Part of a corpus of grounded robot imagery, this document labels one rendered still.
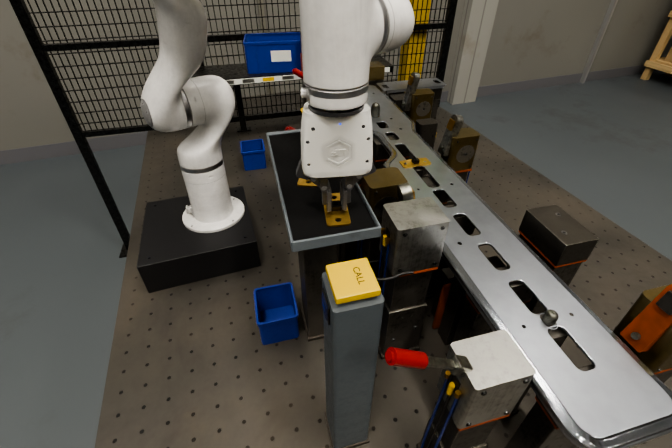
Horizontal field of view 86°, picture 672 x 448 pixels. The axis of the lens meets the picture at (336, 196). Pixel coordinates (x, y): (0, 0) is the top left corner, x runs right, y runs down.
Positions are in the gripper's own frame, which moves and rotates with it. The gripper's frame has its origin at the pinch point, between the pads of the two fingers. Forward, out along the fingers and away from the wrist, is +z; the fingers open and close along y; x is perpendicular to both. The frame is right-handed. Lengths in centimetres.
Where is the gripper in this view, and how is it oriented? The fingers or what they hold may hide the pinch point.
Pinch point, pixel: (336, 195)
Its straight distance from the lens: 57.3
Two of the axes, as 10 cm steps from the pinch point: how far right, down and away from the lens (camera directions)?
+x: -1.2, -5.8, 8.0
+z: 0.0, 8.1, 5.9
